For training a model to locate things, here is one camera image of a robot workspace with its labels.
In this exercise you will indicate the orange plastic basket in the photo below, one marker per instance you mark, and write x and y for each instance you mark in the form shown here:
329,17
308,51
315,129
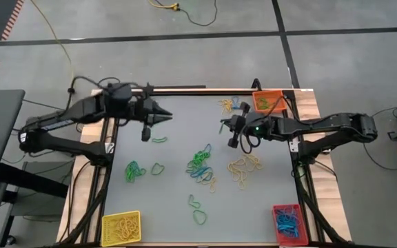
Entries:
281,96

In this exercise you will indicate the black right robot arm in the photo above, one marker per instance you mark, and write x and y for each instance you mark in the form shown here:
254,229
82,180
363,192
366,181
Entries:
322,125

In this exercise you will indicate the red plastic basket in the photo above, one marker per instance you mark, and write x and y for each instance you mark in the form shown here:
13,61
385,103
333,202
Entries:
303,241

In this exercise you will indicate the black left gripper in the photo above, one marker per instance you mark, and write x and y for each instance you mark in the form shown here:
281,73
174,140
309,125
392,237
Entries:
139,112

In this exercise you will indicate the yellow plastic basket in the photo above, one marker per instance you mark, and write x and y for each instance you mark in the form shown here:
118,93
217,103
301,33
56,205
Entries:
106,217

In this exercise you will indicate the black side desk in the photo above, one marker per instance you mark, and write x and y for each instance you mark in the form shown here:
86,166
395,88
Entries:
2,137

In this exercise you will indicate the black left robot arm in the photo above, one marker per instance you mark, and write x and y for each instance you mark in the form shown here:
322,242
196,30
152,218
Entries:
64,117

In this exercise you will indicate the black floor tape line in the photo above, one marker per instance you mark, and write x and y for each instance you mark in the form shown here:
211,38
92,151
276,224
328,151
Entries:
287,51
115,38

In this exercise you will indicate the black metal rod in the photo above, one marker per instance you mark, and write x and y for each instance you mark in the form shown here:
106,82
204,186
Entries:
184,87

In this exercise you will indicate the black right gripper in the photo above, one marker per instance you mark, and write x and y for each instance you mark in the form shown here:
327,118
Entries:
253,125

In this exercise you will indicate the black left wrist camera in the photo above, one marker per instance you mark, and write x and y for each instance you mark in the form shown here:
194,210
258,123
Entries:
119,91

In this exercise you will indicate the black equipment stand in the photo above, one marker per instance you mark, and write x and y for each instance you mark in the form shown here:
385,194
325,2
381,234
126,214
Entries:
29,179

